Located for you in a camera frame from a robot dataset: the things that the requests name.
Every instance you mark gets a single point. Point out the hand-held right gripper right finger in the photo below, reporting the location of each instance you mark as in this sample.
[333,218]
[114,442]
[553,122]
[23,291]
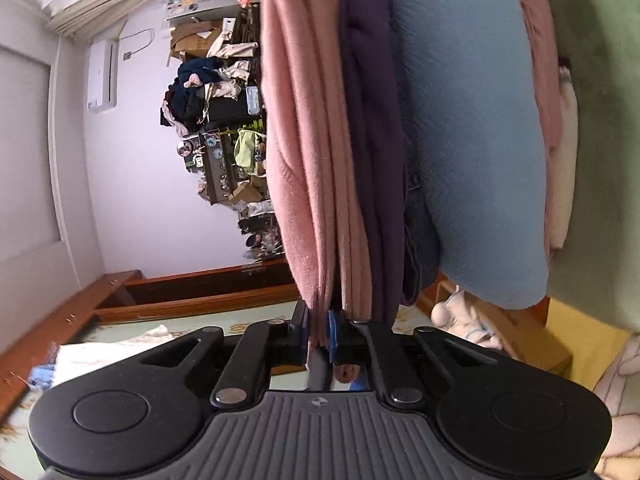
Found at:
[333,332]

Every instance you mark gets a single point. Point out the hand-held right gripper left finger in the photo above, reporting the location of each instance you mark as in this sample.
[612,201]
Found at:
[303,335]

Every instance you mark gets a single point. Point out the pink sweatshirt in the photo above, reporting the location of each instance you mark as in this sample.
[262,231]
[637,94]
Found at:
[310,135]

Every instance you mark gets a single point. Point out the pile of dark clothes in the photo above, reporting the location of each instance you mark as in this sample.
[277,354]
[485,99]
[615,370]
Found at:
[195,85]

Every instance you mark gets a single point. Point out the white plush toy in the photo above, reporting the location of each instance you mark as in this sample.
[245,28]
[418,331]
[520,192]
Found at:
[450,312]

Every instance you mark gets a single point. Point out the dark navy garment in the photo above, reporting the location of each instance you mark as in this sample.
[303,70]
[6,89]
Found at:
[422,250]

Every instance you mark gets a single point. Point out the floral bed mat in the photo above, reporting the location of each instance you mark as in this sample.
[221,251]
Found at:
[150,317]

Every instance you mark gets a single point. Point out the cluttered storage shelf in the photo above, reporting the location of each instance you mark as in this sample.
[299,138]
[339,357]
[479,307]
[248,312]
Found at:
[220,180]

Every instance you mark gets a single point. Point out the light green bag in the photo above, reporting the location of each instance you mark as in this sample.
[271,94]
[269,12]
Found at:
[247,150]

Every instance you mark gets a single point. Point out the white cloth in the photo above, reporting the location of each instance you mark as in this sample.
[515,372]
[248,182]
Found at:
[110,355]

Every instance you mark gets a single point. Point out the cardboard box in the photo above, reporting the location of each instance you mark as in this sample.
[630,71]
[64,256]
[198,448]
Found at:
[530,340]

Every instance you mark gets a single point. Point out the purple garment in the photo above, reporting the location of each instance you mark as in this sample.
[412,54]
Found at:
[375,135]

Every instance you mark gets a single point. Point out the blue fleece garment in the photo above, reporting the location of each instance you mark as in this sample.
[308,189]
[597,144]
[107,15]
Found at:
[465,135]

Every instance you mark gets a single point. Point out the yellow sheet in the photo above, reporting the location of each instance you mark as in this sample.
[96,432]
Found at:
[585,345]

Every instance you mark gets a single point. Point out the blue cloth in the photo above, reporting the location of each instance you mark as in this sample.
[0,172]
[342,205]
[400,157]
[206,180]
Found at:
[41,377]

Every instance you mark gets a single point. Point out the cream white garment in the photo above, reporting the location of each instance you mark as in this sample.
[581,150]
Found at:
[562,170]

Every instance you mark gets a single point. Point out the pink patterned quilt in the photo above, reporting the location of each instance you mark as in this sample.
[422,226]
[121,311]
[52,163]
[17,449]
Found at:
[622,400]

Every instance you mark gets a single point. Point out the green blanket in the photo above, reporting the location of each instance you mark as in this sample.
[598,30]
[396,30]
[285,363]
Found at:
[600,160]

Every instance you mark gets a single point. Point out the dusty pink garment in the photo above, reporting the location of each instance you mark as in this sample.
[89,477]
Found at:
[542,85]

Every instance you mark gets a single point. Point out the white air conditioner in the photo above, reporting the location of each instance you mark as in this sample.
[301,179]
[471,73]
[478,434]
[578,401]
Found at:
[102,75]

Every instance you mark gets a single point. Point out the beige curtain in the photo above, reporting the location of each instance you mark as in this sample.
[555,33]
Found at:
[130,7]

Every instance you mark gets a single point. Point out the wooden bed frame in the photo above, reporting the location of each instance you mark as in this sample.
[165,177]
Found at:
[175,285]

